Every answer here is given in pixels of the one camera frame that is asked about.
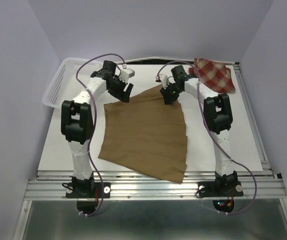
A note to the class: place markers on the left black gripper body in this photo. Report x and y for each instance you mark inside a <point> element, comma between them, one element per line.
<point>117,87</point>

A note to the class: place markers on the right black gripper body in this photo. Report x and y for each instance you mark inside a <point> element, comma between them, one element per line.
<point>171,93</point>

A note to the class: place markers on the brown skirt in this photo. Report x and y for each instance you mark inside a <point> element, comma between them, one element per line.
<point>147,136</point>

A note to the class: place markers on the red plaid skirt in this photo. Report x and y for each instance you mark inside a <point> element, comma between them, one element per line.
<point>214,75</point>

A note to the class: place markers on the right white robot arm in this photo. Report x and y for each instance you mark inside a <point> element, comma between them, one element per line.
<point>215,108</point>

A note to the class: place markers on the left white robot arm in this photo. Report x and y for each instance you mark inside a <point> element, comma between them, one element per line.
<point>79,117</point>

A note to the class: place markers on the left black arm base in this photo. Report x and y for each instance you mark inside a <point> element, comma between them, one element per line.
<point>86,189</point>

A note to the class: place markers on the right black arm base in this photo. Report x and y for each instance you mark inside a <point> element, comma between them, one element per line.
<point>222,186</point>

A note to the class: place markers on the white plastic basket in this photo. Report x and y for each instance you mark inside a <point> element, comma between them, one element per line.
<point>64,85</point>

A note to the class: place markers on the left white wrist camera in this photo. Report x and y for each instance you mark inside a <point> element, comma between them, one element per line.
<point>126,73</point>

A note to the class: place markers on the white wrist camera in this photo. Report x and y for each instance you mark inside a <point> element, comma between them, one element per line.
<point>163,79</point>
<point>126,73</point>

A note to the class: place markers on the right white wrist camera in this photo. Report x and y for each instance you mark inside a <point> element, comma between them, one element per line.
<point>163,79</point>

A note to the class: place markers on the aluminium frame rail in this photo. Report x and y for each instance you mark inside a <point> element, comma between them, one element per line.
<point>141,207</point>

